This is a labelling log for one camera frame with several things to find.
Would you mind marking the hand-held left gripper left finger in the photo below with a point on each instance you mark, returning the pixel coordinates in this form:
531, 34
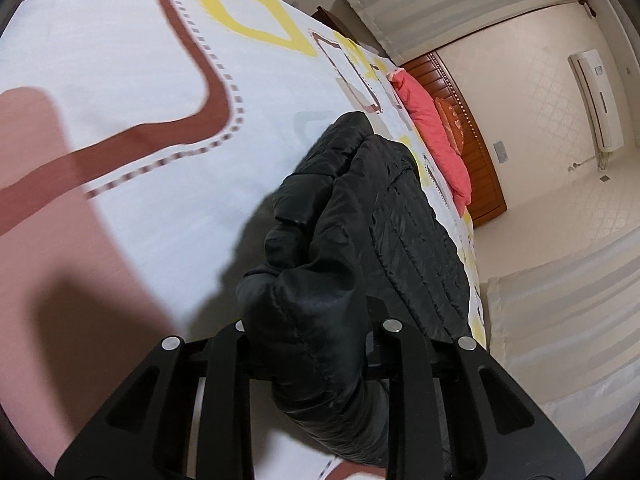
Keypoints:
225, 355

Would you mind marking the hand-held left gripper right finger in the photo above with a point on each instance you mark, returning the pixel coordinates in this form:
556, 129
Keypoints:
410, 360

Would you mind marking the black quilted puffer jacket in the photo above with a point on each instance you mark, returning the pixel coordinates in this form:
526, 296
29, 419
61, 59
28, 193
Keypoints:
325, 260

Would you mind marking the cream window curtain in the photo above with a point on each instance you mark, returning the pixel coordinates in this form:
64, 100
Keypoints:
575, 310
450, 0

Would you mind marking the wooden headboard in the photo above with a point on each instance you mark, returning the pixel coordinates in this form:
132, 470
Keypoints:
480, 170

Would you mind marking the pink pillow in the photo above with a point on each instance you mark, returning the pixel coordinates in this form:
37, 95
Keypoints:
435, 125

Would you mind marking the orange cushion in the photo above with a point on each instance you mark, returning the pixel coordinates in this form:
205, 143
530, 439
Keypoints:
452, 122

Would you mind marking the white patterned bed sheet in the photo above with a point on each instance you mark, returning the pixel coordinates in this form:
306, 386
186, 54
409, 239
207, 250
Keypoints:
125, 60

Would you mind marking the wooden nightstand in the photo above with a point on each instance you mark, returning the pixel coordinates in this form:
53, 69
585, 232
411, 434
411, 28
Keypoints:
327, 17

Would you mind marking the wall socket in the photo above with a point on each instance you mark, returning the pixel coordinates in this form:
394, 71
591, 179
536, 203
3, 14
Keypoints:
501, 151

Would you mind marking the white wall air conditioner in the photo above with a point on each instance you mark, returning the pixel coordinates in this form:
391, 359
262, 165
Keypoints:
597, 100

